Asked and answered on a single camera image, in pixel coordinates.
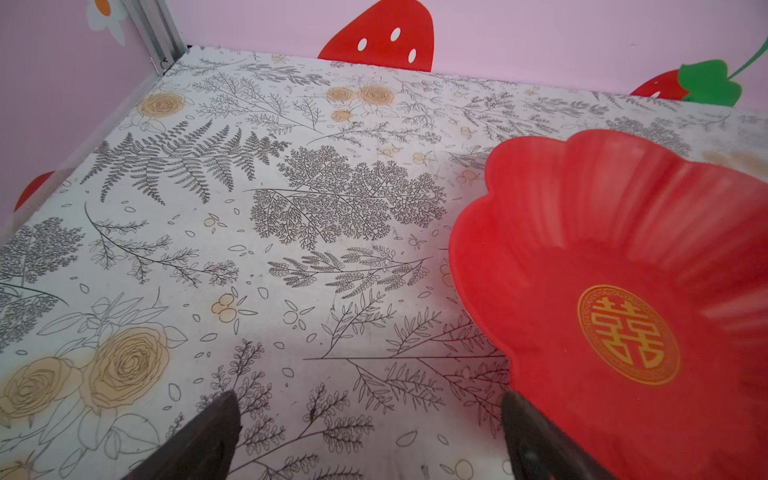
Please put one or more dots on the red flower-shaped fruit bowl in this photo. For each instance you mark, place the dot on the red flower-shaped fruit bowl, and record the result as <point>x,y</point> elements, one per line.
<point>627,287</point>

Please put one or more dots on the aluminium corner frame post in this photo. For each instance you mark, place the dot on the aluminium corner frame post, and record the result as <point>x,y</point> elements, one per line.
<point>157,28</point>

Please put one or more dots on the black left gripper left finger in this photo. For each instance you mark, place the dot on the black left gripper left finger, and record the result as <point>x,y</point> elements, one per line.
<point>202,449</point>

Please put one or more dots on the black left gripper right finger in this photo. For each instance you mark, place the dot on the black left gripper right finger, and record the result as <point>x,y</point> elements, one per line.
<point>538,449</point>

